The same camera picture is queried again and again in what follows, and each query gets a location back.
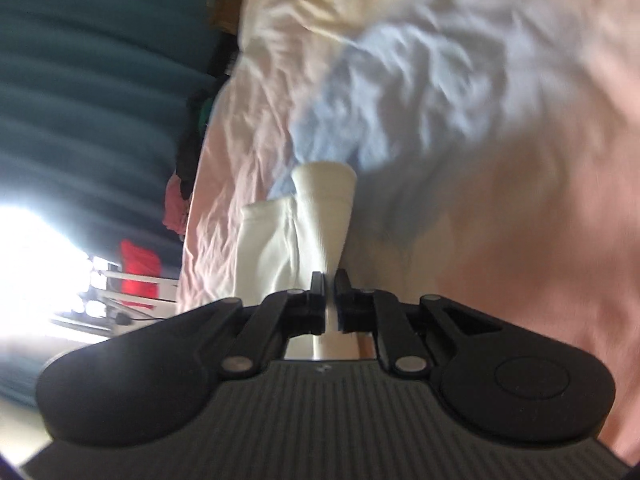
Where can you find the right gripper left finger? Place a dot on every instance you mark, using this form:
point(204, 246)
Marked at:
point(267, 328)

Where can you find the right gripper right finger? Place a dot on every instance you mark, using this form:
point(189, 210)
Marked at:
point(399, 349)

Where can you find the cream zip-up sweatshirt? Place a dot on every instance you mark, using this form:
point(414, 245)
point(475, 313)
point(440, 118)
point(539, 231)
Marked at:
point(282, 242)

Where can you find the pile of clothes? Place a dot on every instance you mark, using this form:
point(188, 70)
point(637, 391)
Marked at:
point(180, 185)

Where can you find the red hanging cloth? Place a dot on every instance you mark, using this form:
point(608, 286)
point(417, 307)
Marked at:
point(140, 261)

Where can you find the garment steamer stand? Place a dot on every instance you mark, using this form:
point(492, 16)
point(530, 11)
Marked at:
point(112, 301)

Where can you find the pastel pink bed sheet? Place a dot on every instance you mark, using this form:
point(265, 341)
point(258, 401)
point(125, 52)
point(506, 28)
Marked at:
point(495, 145)

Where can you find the teal curtain right panel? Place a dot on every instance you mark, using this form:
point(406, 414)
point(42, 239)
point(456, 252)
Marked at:
point(94, 103)

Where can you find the brown paper bag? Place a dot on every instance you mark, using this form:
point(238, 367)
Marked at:
point(224, 15)

